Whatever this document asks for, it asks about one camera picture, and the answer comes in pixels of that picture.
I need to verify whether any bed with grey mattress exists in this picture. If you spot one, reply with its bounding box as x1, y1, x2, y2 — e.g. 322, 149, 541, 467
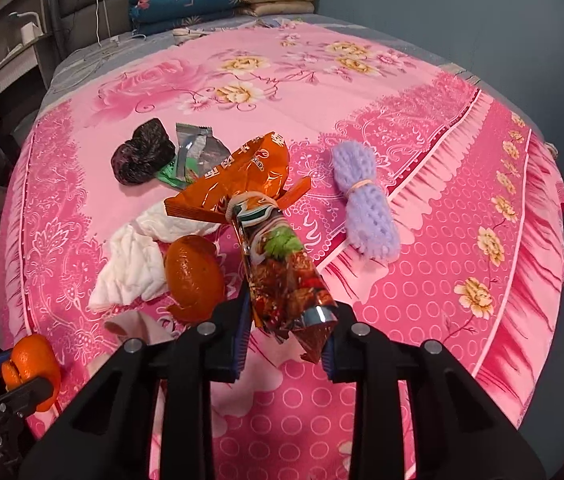
36, 0, 563, 162

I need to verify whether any pink floral bed sheet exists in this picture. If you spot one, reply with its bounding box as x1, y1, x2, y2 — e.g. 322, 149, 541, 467
0, 20, 564, 479

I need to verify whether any orange brown snack bag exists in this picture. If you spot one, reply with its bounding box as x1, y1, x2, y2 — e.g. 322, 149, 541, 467
164, 132, 337, 363

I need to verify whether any white desk lamp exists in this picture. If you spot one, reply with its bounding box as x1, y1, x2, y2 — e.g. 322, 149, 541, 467
9, 11, 43, 47

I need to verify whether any pink cloth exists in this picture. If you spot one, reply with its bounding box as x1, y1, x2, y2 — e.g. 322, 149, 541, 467
104, 310, 176, 346

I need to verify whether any small dark purple plastic bag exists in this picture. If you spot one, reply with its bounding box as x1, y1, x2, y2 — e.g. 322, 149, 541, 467
111, 118, 176, 186

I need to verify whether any grey padded headboard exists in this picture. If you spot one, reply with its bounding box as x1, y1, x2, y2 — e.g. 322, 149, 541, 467
48, 0, 283, 59

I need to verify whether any green silver snack wrapper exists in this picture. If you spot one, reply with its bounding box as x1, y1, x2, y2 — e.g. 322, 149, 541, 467
155, 122, 230, 190

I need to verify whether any orange peel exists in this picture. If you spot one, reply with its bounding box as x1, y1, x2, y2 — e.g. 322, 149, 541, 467
1, 334, 62, 413
164, 235, 227, 324

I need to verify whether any white tissue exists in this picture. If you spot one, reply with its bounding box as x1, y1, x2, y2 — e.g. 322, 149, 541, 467
131, 202, 219, 243
88, 223, 167, 312

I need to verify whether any white charging cable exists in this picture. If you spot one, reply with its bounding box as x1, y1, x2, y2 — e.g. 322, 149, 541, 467
60, 0, 203, 86

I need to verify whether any purple foam fruit net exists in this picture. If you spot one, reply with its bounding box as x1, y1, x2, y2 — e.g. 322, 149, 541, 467
332, 141, 401, 261

